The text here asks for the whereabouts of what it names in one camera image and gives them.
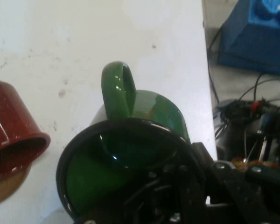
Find thin black cable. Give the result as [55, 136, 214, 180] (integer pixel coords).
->
[206, 27, 224, 105]

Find thin grey cable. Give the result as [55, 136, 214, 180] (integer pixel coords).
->
[237, 72, 280, 101]

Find blue foam box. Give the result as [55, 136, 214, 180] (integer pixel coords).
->
[216, 0, 280, 78]

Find green enamel mug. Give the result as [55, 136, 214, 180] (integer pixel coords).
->
[56, 60, 207, 222]

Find red knob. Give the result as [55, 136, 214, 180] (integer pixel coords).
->
[250, 101, 261, 113]

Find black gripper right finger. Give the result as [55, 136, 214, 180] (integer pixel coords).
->
[192, 141, 280, 224]

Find red enamel mug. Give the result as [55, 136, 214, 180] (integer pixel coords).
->
[0, 80, 51, 179]

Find brown wooden mug tree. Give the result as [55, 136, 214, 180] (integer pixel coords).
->
[0, 161, 33, 208]

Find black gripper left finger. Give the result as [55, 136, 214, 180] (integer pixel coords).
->
[125, 162, 207, 224]

